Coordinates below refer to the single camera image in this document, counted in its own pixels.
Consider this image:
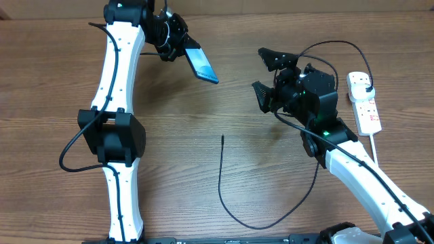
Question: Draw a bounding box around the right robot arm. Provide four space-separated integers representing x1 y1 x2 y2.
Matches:
252 47 433 243

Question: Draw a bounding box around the white power strip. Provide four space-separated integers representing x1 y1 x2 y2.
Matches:
347 71 382 136

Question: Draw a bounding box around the blue Samsung smartphone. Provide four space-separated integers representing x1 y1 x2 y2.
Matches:
185 48 219 84

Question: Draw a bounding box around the white charger plug adapter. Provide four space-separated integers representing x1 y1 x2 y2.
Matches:
349 83 376 102

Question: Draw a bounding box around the black charger cable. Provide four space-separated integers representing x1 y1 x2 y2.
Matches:
218 40 375 231

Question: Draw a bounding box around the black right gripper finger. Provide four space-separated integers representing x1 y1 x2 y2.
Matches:
252 81 275 113
258 47 298 72

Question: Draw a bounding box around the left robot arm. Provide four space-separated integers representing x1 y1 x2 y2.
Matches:
77 1 219 243

